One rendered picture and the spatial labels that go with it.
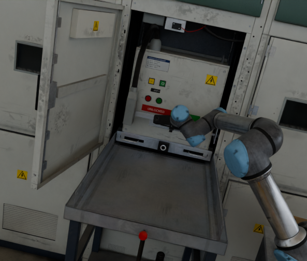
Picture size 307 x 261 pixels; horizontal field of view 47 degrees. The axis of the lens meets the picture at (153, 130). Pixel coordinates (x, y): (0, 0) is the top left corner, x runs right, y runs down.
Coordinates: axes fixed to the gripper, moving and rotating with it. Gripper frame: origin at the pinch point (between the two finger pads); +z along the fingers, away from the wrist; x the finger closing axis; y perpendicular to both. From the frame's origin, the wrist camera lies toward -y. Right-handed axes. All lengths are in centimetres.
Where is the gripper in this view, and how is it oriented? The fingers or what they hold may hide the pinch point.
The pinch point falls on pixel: (170, 126)
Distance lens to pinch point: 188.4
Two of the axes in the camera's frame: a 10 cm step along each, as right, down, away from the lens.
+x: 2.1, -9.6, 1.8
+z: -0.1, 1.8, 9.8
